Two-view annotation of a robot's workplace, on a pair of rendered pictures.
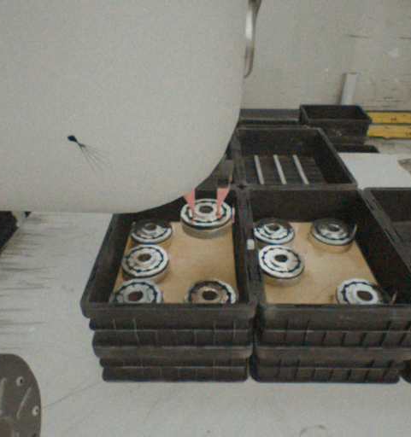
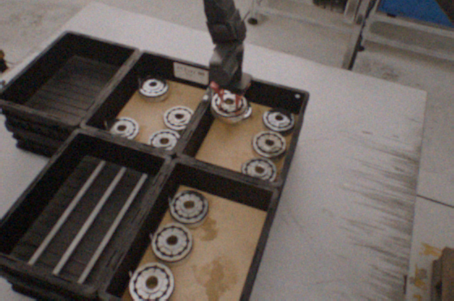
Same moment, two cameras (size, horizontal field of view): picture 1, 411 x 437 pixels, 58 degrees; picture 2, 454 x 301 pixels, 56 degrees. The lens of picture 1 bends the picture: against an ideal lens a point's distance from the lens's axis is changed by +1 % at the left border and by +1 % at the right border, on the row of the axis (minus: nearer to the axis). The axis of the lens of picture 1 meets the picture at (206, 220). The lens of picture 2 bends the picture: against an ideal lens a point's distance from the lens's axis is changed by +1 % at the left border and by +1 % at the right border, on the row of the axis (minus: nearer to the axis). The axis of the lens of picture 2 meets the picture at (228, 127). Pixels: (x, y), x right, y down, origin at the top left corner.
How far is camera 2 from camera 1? 1.53 m
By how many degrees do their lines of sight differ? 96
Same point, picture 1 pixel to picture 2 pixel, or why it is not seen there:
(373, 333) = (165, 73)
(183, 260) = (240, 149)
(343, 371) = not seen: hidden behind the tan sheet
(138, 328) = (279, 99)
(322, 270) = (152, 116)
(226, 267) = (212, 135)
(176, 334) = (260, 98)
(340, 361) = not seen: hidden behind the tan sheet
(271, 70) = not seen: outside the picture
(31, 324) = (349, 188)
